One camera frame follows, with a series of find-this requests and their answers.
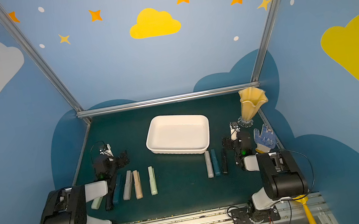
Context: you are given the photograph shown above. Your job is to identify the black pliers group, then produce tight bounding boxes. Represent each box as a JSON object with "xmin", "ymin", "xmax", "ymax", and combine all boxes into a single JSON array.
[
  {"xmin": 105, "ymin": 175, "xmax": 117, "ymax": 211},
  {"xmin": 221, "ymin": 148, "xmax": 229, "ymax": 175}
]

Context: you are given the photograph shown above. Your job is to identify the teal pliers group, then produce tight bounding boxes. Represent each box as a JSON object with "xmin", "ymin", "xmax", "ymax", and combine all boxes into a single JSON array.
[
  {"xmin": 112, "ymin": 174, "xmax": 123, "ymax": 206},
  {"xmin": 209, "ymin": 149, "xmax": 221, "ymax": 177}
]

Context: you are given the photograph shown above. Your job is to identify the white plastic storage box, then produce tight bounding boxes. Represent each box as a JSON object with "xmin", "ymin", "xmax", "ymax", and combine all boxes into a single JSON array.
[{"xmin": 146, "ymin": 115, "xmax": 210, "ymax": 155}]

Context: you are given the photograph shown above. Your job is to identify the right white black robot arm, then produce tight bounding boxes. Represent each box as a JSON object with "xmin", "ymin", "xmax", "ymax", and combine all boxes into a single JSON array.
[{"xmin": 221, "ymin": 121, "xmax": 310, "ymax": 224}]

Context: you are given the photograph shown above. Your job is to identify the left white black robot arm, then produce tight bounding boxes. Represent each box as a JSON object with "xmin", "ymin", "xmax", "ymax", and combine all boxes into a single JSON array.
[{"xmin": 39, "ymin": 144, "xmax": 129, "ymax": 224}]

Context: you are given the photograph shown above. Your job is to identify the beige pliers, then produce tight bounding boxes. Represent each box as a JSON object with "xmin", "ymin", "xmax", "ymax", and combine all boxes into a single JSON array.
[{"xmin": 133, "ymin": 170, "xmax": 144, "ymax": 200}]

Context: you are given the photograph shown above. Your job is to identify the light green pliers left group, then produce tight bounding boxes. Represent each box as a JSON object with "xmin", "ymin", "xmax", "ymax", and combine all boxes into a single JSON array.
[{"xmin": 147, "ymin": 166, "xmax": 158, "ymax": 196}]

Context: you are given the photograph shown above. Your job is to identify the blue white work glove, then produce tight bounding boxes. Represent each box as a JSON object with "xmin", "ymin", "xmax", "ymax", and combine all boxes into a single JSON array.
[{"xmin": 253, "ymin": 124, "xmax": 277, "ymax": 154}]

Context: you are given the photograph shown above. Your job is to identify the yellow ruffled glass vase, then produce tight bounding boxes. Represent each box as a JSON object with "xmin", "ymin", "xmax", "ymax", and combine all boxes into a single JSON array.
[{"xmin": 238, "ymin": 87, "xmax": 268, "ymax": 128}]

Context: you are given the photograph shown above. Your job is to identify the yellow toy shovel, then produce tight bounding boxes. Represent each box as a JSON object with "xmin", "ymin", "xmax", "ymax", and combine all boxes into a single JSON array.
[{"xmin": 293, "ymin": 195, "xmax": 317, "ymax": 224}]

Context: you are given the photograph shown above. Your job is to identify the aluminium frame rear bar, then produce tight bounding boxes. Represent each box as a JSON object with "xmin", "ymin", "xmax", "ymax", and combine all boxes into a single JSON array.
[{"xmin": 77, "ymin": 81, "xmax": 260, "ymax": 118}]

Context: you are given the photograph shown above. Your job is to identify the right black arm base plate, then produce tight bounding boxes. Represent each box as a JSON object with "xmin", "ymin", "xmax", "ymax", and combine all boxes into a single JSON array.
[{"xmin": 227, "ymin": 207, "xmax": 281, "ymax": 224}]

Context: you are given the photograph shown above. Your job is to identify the right aluminium frame post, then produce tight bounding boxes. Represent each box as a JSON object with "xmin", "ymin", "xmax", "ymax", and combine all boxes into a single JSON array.
[{"xmin": 250, "ymin": 0, "xmax": 281, "ymax": 86}]

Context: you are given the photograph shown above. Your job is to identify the aluminium frame post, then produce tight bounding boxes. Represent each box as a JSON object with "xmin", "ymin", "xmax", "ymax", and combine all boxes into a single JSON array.
[
  {"xmin": 250, "ymin": 0, "xmax": 281, "ymax": 86},
  {"xmin": 0, "ymin": 3, "xmax": 84, "ymax": 114}
]

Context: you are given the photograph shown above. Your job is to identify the left aluminium frame post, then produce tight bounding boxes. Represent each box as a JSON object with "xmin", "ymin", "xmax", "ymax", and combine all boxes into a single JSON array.
[{"xmin": 0, "ymin": 3, "xmax": 84, "ymax": 114}]

